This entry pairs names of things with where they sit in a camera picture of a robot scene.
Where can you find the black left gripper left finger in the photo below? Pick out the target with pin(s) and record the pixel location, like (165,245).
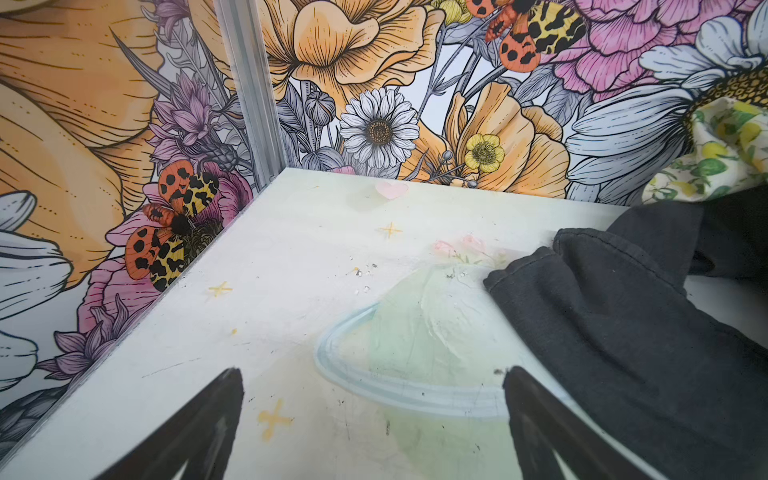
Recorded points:
(194,443)

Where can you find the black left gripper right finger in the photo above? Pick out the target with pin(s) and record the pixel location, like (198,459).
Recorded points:
(545,431)

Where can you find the dark grey cloth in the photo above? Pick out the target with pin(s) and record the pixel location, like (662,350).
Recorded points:
(607,314)

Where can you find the lemon print cloth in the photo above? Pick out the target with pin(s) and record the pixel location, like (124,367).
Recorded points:
(729,155)

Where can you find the aluminium corner post left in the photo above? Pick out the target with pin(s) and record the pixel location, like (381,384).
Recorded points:
(241,29)

